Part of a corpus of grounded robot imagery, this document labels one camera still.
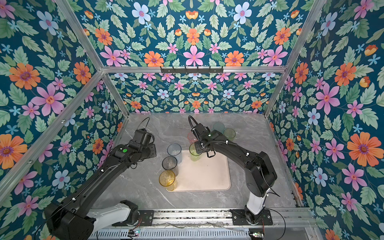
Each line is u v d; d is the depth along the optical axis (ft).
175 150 2.97
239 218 2.39
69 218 1.22
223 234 2.50
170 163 2.82
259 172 1.49
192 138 2.27
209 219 2.46
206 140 1.99
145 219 2.42
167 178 2.77
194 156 2.69
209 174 2.92
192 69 3.04
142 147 1.94
